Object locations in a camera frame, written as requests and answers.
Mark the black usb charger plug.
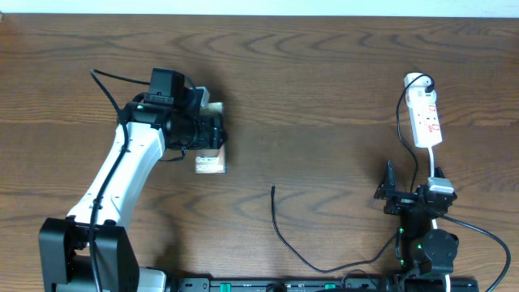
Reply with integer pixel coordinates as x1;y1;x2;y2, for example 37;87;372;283
425;82;435;93

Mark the white power strip cord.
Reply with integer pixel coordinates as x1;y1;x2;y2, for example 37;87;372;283
427;146;452;292

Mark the black charger cable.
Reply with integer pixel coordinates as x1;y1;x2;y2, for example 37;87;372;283
270;184;401;274

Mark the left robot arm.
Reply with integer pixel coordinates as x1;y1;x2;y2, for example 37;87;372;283
38;68;228;291

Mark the white power strip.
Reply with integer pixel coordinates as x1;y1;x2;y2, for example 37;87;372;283
404;72;442;148

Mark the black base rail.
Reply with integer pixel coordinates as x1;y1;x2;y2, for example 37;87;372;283
137;277;479;292

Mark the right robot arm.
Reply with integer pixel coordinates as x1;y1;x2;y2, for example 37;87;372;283
374;161;459;291

